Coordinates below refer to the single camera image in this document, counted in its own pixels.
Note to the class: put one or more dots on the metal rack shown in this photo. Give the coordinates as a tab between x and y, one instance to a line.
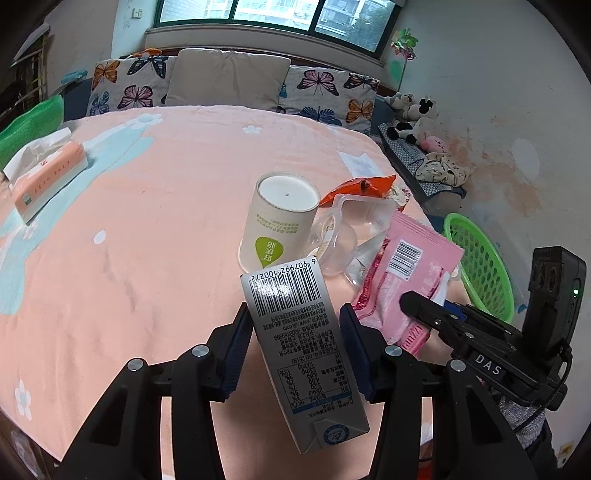
32	60

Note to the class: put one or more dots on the light blue cloth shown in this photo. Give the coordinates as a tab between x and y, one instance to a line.
74	76

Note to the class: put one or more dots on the black white cow plush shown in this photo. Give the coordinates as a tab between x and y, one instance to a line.
422	115

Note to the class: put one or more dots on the green plastic basket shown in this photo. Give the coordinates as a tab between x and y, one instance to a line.
485	272

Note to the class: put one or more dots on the white milk carton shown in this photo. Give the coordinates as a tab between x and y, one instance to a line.
300	350

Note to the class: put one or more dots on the cream paper cup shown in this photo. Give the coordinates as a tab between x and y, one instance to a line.
277	217

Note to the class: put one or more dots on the orange snack wrapper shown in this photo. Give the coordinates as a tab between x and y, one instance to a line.
364	185

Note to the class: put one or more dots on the large butterfly print pillow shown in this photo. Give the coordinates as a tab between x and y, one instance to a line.
332	97

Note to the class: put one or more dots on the beige pillow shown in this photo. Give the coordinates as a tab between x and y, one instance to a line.
226	78

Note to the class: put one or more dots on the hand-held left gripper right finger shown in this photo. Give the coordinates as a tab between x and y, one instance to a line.
353	350

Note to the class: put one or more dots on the pink plush toy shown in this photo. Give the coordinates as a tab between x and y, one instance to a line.
433	143

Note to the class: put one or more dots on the small butterfly print pillow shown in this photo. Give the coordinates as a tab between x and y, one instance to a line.
129	87

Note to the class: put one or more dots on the green framed window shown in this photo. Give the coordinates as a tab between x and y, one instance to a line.
277	9

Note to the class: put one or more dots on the pink printed blanket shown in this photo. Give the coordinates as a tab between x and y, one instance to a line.
161	230

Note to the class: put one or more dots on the pink snack packet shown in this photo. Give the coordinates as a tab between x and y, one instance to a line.
406	277

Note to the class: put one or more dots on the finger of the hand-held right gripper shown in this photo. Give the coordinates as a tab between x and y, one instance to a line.
455	312
422	309

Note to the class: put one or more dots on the colourful pinwheel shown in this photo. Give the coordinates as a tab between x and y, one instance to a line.
405	44

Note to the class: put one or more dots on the white red wrapper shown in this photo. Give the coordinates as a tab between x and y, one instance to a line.
399	198

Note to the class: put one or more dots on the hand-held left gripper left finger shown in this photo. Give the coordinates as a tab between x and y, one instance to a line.
235	344

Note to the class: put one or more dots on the beige spotted plush toy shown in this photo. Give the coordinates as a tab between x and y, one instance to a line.
443	168

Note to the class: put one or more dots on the green mesh cloth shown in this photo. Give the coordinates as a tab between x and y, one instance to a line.
27	124

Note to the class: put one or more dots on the orange tissue pack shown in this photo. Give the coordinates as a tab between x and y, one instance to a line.
46	180

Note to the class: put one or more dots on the person's right forearm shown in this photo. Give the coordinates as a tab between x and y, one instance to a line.
521	417

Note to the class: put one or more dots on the blue sofa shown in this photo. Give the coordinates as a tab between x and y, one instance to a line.
76	99

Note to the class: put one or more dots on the small grey white plush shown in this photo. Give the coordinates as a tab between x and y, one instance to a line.
399	102

